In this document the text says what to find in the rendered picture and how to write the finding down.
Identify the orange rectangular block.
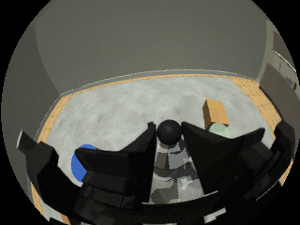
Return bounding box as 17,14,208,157
202,98,229,130

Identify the glass french press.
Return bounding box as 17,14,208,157
153,119,190,181

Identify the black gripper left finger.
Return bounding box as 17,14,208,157
74,124,157,203

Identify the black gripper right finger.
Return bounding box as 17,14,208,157
181,121,265,195

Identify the blue short cylinder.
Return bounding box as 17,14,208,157
71,143,98,183

